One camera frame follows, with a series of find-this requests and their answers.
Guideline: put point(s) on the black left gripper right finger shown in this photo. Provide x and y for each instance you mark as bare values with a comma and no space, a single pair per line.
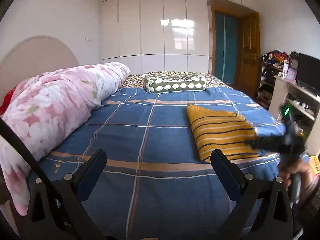
262,209

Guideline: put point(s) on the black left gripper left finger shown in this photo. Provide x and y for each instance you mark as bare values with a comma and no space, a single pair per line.
55,208

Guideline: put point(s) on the yellow striped knit sweater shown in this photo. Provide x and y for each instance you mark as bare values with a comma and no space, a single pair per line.
221,130

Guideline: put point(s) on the person's right hand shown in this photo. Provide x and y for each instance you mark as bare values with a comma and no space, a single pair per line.
308,179

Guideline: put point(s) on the white shelf cabinet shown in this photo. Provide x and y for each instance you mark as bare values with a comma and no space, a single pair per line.
304,107

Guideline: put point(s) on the small desk clock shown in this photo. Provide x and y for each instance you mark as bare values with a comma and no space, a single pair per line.
293,67

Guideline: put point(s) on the black television screen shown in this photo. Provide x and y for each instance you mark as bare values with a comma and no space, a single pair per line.
308,71

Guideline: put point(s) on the brown wooden door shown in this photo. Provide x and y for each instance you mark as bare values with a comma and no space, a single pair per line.
249,50

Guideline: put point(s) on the cluttered shoe rack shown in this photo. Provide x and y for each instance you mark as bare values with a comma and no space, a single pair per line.
272,65

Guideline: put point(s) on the blue plaid bed quilt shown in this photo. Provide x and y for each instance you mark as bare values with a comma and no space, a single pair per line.
154,184

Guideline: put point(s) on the pink floral rolled duvet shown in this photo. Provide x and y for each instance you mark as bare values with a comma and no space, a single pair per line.
44,110

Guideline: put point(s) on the teal glass door panel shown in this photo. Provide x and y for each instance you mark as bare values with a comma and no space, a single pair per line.
226,48

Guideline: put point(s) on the green white-dotted bolster pillow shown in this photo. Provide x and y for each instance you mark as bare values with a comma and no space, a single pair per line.
157,84

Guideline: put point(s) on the beige rounded headboard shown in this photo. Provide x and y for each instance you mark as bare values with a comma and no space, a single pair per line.
31,57

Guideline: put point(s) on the white glossy wardrobe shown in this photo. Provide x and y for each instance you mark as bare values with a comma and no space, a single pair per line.
157,35

